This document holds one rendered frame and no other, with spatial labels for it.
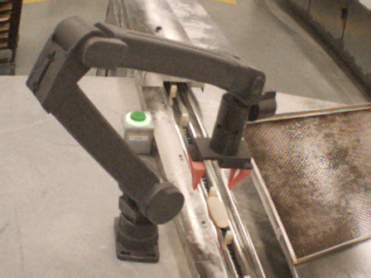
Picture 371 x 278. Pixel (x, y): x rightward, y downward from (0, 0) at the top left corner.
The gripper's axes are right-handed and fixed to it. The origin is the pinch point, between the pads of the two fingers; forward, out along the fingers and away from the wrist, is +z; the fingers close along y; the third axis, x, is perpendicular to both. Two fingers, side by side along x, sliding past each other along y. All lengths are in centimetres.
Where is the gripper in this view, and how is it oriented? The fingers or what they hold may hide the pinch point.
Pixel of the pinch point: (212, 185)
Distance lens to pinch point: 108.5
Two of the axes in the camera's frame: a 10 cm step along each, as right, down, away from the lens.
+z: -2.0, 8.3, 5.2
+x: 2.2, 5.5, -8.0
